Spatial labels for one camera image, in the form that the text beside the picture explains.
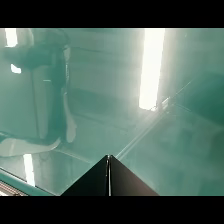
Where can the silver frame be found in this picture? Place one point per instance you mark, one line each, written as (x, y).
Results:
(9, 190)

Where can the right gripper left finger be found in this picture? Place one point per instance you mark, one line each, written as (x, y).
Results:
(95, 181)

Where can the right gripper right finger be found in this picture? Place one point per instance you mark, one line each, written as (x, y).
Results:
(126, 183)

